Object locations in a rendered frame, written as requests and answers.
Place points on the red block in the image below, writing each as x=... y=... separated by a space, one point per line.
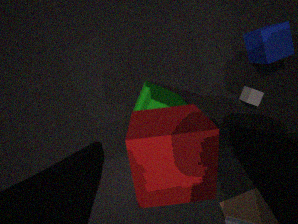
x=173 y=155

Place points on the green block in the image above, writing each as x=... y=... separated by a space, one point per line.
x=156 y=99
x=145 y=90

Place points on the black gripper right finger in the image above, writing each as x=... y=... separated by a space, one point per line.
x=271 y=162

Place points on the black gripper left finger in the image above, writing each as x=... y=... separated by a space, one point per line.
x=61 y=194

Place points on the blue block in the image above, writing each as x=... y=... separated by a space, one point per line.
x=269 y=44

